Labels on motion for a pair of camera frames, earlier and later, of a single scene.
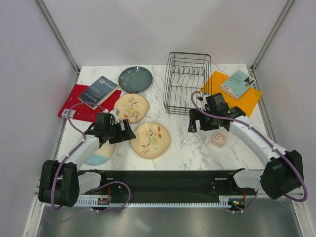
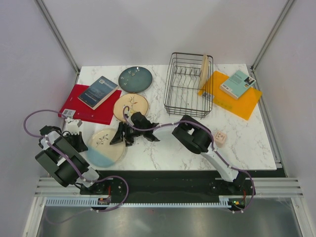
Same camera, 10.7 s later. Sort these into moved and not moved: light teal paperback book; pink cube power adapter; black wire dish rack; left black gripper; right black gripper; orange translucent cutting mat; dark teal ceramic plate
Moved: right black gripper; left black gripper
Not moved: pink cube power adapter; light teal paperback book; orange translucent cutting mat; black wire dish rack; dark teal ceramic plate
